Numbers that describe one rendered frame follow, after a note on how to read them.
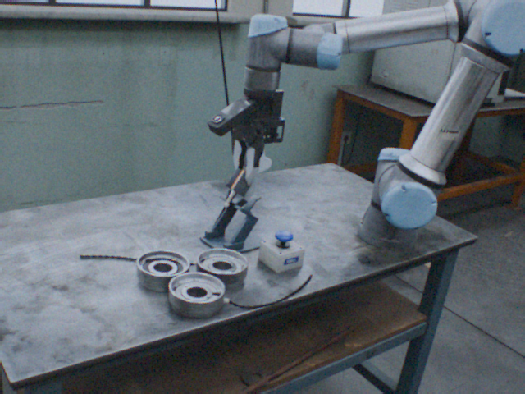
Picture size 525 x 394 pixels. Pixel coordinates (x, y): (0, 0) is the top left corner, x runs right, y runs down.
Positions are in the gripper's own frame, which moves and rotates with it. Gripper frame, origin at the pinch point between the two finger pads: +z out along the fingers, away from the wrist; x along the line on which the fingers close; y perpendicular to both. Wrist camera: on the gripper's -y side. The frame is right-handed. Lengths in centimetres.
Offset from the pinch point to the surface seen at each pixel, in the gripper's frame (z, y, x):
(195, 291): 14.2, -21.6, -15.7
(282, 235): 8.5, 1.8, -13.1
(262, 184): 15.9, 28.8, 25.9
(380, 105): 20, 169, 98
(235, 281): 14.0, -12.7, -16.7
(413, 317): 41, 48, -22
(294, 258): 13.2, 3.4, -16.2
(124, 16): -17, 39, 138
